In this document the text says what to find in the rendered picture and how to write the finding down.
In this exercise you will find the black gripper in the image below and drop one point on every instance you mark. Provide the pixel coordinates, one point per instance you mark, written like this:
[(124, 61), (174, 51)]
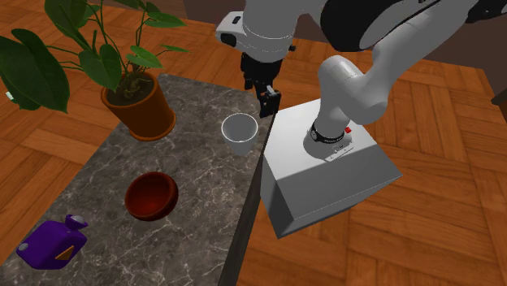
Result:
[(259, 70)]

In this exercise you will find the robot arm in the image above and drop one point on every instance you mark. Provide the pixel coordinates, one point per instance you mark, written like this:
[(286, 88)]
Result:
[(356, 91)]

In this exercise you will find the white cup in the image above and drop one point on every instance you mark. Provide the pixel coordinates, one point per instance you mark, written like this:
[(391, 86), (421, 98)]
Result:
[(239, 132)]

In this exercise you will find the grey robot stand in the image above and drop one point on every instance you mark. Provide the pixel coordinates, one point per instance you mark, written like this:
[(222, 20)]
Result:
[(317, 186)]

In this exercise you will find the brown bowl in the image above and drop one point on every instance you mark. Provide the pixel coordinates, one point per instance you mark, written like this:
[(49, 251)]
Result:
[(151, 196)]

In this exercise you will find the potted green plant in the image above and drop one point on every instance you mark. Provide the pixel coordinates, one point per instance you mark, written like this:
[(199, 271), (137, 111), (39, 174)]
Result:
[(119, 75)]

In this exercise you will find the purple bottle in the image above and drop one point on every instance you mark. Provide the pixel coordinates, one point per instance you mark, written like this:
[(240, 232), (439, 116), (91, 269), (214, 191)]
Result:
[(49, 245)]

